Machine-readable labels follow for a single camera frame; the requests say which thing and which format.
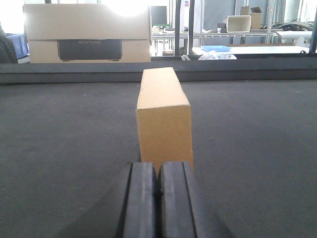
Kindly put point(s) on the blue plastic bin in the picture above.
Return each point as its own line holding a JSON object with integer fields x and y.
{"x": 20, "y": 44}

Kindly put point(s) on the open white cardboard box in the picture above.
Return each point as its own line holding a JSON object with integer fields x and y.
{"x": 238, "y": 23}

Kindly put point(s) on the brown box on shelf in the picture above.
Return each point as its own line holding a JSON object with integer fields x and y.
{"x": 256, "y": 16}

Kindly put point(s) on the small brown cardboard box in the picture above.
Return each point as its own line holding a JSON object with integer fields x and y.
{"x": 164, "y": 119}

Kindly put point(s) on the blue plastic tray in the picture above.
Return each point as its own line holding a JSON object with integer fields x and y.
{"x": 216, "y": 48}

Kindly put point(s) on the clear plastic bag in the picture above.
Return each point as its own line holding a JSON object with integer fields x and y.
{"x": 213, "y": 55}

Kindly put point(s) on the black computer monitor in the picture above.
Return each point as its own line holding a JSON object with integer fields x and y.
{"x": 158, "y": 15}

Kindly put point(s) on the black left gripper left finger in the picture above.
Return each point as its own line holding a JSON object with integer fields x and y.
{"x": 138, "y": 215}

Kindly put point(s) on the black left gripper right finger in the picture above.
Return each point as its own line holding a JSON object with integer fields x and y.
{"x": 184, "y": 210}

